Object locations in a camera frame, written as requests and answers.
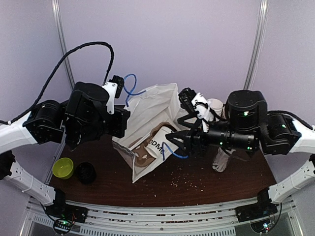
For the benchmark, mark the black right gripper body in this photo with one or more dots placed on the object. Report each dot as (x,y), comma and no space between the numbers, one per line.
(194,141)

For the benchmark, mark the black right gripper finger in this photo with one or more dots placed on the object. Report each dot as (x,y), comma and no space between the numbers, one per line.
(182,113)
(182,139)

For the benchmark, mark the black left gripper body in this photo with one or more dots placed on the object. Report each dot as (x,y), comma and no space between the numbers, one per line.
(117,130)

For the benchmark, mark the stack of paper cups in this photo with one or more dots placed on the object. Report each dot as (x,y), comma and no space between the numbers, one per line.
(216,105)

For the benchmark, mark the single white paper cup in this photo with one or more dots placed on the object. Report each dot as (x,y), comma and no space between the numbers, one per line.
(159,147)

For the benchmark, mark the single brown pulp cup carrier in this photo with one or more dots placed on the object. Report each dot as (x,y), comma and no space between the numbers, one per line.
(143,159)

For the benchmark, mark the blue checkered paper bag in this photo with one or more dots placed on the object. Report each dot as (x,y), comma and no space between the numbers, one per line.
(158,103)

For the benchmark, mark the stack of black cup lids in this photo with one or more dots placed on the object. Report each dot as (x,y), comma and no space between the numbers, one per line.
(86,173)

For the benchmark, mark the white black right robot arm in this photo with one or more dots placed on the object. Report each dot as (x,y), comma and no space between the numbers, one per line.
(248,125)

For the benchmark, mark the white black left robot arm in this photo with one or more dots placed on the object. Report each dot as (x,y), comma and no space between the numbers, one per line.
(88,114)

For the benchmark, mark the glass of wrapped straws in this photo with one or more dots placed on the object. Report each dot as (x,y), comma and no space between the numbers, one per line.
(221,160)

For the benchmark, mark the green bowl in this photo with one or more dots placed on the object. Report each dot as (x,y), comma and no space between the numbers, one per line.
(63,168)

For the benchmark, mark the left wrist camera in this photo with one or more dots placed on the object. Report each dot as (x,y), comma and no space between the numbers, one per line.
(114,88)

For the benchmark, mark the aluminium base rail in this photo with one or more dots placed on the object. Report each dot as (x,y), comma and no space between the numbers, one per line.
(203,220)

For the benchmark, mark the left aluminium frame post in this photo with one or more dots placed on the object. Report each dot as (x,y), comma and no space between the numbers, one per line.
(62,42)

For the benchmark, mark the aluminium frame post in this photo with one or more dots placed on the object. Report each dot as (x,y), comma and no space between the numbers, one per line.
(257,44)
(62,42)

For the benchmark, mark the right aluminium frame post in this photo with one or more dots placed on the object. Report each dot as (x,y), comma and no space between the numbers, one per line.
(257,44)

